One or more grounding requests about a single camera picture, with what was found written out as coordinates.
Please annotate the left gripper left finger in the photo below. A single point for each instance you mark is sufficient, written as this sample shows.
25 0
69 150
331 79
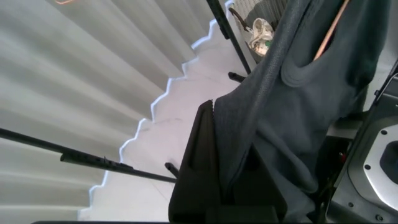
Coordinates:
196 174

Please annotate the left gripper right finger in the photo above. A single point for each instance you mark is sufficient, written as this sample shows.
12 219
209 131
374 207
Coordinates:
258 193

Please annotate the dark grey T-shirt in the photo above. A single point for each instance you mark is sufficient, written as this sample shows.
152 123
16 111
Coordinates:
295 109

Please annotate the pink clothes hanger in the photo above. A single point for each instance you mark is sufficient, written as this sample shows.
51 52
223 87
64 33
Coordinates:
329 31
63 2

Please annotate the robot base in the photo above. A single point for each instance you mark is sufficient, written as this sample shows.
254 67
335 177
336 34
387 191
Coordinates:
382 186

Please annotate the black clothes rack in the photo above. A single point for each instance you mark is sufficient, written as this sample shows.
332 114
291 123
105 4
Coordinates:
93 160

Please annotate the white laundry basket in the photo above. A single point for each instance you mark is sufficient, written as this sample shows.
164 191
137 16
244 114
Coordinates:
261 9

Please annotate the white curtain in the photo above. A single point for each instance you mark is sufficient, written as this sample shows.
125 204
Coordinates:
77 77

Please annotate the cream printed garment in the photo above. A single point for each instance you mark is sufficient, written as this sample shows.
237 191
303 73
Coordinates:
262 34

